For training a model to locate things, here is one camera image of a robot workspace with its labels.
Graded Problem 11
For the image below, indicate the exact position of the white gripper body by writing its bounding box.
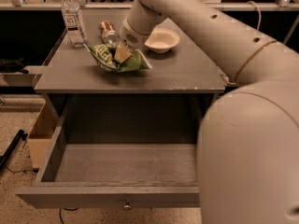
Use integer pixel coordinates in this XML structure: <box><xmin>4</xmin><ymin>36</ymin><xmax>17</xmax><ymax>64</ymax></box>
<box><xmin>120</xmin><ymin>19</ymin><xmax>149</xmax><ymax>49</ymax></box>

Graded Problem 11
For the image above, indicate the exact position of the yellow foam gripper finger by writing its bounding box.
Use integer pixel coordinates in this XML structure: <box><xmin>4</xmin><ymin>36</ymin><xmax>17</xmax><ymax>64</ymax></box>
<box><xmin>114</xmin><ymin>42</ymin><xmax>133</xmax><ymax>63</ymax></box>

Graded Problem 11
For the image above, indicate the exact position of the green jalapeno chip bag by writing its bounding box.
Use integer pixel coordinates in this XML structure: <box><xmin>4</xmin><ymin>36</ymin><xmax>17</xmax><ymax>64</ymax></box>
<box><xmin>85</xmin><ymin>44</ymin><xmax>152</xmax><ymax>73</ymax></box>

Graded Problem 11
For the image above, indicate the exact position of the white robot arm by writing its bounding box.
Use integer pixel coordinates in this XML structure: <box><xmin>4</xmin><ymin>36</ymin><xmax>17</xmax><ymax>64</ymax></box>
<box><xmin>121</xmin><ymin>0</ymin><xmax>299</xmax><ymax>224</ymax></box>

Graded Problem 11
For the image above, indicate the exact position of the open grey top drawer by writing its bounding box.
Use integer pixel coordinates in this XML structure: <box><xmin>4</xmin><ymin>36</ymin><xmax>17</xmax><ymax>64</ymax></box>
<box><xmin>16</xmin><ymin>94</ymin><xmax>201</xmax><ymax>208</ymax></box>

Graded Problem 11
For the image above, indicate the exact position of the metal drawer knob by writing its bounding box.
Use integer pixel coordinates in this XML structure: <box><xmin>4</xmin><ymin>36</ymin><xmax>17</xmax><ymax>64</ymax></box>
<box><xmin>122</xmin><ymin>200</ymin><xmax>133</xmax><ymax>211</ymax></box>

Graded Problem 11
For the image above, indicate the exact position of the silver metal can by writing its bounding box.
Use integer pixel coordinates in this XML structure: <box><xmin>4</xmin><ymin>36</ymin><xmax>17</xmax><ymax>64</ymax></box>
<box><xmin>99</xmin><ymin>21</ymin><xmax>120</xmax><ymax>47</ymax></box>

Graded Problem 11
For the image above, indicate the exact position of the white paper bowl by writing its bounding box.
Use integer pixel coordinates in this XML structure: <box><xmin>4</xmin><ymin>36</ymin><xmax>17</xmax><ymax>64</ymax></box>
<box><xmin>145</xmin><ymin>28</ymin><xmax>180</xmax><ymax>53</ymax></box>

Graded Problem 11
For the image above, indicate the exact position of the grey wooden cabinet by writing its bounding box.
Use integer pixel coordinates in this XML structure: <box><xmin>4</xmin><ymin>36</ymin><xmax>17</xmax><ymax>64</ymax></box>
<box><xmin>33</xmin><ymin>8</ymin><xmax>226</xmax><ymax>128</ymax></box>

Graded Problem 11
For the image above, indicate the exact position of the clear plastic water bottle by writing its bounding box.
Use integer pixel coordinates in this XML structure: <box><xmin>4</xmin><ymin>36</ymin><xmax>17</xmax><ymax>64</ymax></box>
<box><xmin>61</xmin><ymin>0</ymin><xmax>88</xmax><ymax>48</ymax></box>

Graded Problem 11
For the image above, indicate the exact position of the black object on ledge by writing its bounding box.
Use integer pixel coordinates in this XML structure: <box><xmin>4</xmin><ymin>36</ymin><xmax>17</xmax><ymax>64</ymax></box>
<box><xmin>0</xmin><ymin>58</ymin><xmax>29</xmax><ymax>74</ymax></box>

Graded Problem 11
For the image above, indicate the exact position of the black bar on floor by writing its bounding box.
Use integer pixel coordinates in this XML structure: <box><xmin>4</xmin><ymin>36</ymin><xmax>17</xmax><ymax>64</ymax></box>
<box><xmin>0</xmin><ymin>130</ymin><xmax>27</xmax><ymax>171</ymax></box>

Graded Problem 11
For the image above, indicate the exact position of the white cable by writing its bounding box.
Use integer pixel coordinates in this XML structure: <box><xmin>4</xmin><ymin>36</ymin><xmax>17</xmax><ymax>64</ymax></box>
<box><xmin>247</xmin><ymin>0</ymin><xmax>262</xmax><ymax>31</ymax></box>

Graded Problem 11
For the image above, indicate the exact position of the black floor cable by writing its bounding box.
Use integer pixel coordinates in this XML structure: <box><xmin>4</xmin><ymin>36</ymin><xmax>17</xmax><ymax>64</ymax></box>
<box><xmin>58</xmin><ymin>206</ymin><xmax>80</xmax><ymax>224</ymax></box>

